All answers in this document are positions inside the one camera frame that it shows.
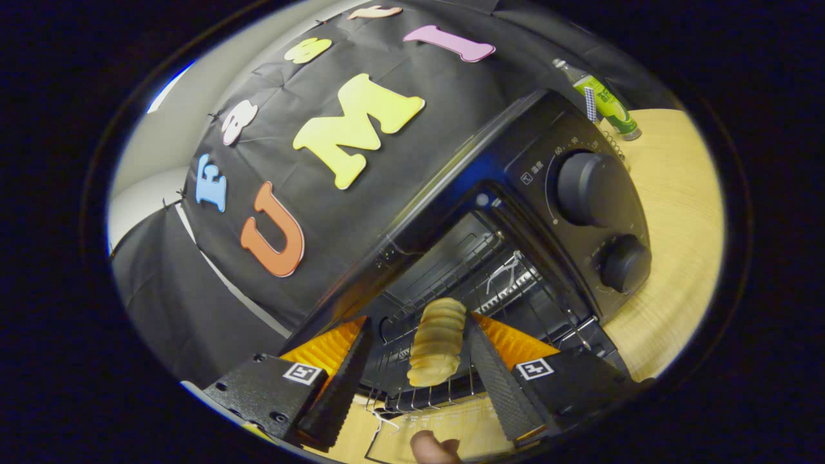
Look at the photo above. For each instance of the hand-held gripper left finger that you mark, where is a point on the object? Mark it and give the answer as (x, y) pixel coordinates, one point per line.
(338, 390)

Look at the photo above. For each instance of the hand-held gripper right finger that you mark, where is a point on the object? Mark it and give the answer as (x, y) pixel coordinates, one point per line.
(499, 383)

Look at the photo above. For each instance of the golden ridged bread roll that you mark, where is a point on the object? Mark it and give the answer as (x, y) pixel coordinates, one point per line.
(437, 341)

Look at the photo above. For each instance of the green drink bottle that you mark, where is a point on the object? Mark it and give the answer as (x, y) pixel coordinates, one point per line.
(609, 106)

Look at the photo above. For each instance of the black toaster oven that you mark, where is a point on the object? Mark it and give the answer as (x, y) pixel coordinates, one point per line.
(535, 148)

